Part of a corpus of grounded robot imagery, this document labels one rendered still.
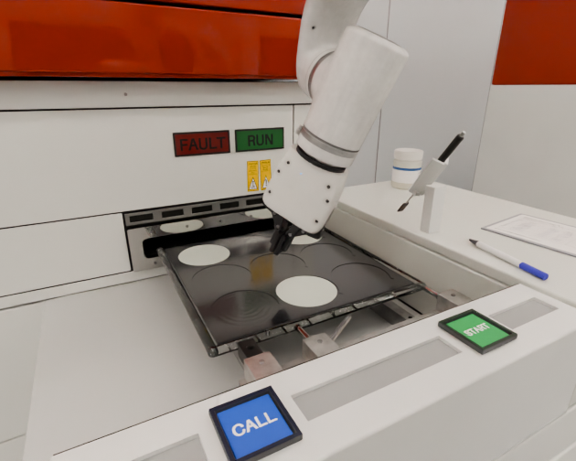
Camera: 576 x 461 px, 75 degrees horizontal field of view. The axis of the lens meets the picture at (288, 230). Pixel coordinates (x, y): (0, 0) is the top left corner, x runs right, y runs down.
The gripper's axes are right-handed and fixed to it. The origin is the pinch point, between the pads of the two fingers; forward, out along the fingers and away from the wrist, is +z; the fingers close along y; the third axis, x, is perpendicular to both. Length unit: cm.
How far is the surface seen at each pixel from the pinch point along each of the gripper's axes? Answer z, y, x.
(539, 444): 1.0, 43.1, -4.5
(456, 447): -3.1, 29.9, -18.6
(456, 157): 25, 27, 318
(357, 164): 49, -33, 230
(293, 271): 7.3, 3.0, 5.3
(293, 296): 5.6, 6.5, -2.7
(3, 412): 57, -31, -22
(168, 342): 20.4, -6.3, -12.4
